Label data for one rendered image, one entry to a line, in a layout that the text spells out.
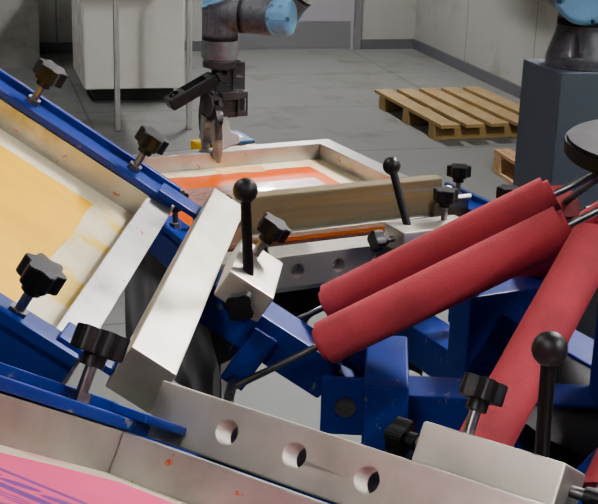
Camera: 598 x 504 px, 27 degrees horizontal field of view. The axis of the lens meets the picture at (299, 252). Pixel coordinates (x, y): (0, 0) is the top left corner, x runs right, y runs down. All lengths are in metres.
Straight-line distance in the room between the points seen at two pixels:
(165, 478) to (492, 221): 0.60
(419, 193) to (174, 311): 1.01
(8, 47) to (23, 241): 8.03
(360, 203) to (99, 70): 6.07
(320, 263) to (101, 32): 6.34
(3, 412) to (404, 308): 0.56
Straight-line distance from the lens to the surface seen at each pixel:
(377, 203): 2.19
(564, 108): 2.56
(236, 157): 2.69
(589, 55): 2.59
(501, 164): 6.62
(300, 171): 2.66
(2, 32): 9.45
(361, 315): 1.36
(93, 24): 8.12
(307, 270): 1.86
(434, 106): 7.80
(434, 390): 1.46
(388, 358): 1.46
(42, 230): 1.51
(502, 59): 9.11
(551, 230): 1.33
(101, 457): 1.02
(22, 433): 0.94
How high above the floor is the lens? 1.61
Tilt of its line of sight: 18 degrees down
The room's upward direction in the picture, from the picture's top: 2 degrees clockwise
